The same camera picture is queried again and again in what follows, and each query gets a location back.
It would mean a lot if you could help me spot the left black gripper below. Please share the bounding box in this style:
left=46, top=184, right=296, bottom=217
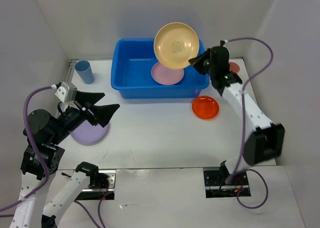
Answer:
left=51, top=89, right=121, bottom=143

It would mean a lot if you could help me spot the purple plastic plate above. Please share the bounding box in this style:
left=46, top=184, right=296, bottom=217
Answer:
left=70, top=121, right=109, bottom=145

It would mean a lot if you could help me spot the yellow plastic plate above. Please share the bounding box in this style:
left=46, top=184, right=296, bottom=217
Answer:
left=153, top=22, right=200, bottom=70

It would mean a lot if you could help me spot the pink plastic plate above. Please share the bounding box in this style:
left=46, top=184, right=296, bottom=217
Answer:
left=151, top=62, right=185, bottom=86

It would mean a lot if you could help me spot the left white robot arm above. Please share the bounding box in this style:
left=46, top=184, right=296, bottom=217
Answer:
left=10, top=91, right=120, bottom=227

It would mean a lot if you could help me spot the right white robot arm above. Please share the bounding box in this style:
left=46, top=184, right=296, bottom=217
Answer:
left=189, top=46, right=285, bottom=184

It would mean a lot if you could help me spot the blue plastic bin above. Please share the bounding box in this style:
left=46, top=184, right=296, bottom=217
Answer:
left=110, top=39, right=210, bottom=99

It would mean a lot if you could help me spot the pink plastic cup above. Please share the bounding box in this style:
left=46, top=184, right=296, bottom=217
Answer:
left=229, top=62, right=240, bottom=73

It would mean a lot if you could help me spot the blue plastic cup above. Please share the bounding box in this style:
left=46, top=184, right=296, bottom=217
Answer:
left=74, top=60, right=95, bottom=84

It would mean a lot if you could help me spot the orange plastic plate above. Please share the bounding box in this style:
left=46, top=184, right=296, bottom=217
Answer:
left=191, top=95, right=220, bottom=120

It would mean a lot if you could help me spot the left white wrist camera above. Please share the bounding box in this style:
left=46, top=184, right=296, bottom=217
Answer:
left=55, top=82, right=78, bottom=104

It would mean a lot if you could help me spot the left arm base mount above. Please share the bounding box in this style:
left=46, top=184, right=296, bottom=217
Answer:
left=76, top=169, right=117, bottom=201

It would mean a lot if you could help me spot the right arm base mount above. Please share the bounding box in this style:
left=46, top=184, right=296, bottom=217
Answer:
left=203, top=169, right=251, bottom=198

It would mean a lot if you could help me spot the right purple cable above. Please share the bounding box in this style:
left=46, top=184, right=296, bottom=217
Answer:
left=226, top=37, right=274, bottom=209

